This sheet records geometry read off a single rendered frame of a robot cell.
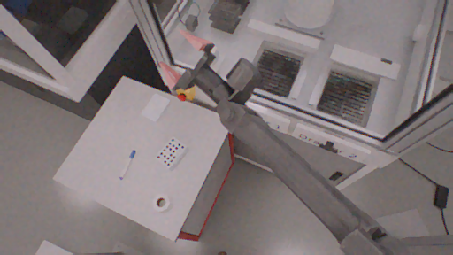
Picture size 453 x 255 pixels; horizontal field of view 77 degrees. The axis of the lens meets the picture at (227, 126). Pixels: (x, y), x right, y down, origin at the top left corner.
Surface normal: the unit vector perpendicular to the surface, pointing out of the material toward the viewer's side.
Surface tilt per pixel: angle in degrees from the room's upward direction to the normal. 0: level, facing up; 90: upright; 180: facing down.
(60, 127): 0
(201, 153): 0
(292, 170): 37
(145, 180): 0
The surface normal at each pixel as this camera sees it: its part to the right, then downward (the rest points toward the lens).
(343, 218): -0.71, -0.29
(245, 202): -0.05, -0.39
